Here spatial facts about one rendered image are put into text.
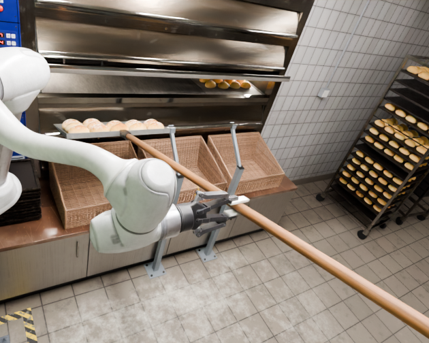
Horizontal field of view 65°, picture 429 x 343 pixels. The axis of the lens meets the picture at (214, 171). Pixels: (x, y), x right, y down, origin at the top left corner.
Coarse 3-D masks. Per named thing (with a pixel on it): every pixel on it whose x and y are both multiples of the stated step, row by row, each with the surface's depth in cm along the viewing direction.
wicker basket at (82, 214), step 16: (96, 144) 231; (112, 144) 238; (80, 176) 234; (64, 192) 224; (80, 192) 228; (96, 192) 232; (64, 208) 194; (80, 208) 198; (96, 208) 205; (64, 224) 201; (80, 224) 206
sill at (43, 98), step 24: (48, 96) 200; (72, 96) 207; (96, 96) 215; (120, 96) 224; (144, 96) 233; (168, 96) 243; (192, 96) 254; (216, 96) 266; (240, 96) 280; (264, 96) 294
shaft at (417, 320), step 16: (144, 144) 152; (192, 176) 118; (240, 208) 96; (256, 224) 91; (272, 224) 87; (288, 240) 82; (304, 256) 78; (320, 256) 75; (336, 272) 71; (352, 272) 69; (352, 288) 68; (368, 288) 65; (384, 304) 62; (400, 304) 61; (400, 320) 60; (416, 320) 58
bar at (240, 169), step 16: (176, 128) 213; (192, 128) 219; (208, 128) 227; (176, 160) 212; (176, 176) 211; (240, 176) 241; (176, 192) 216; (224, 208) 257; (208, 240) 282; (160, 256) 254; (208, 256) 289; (160, 272) 264
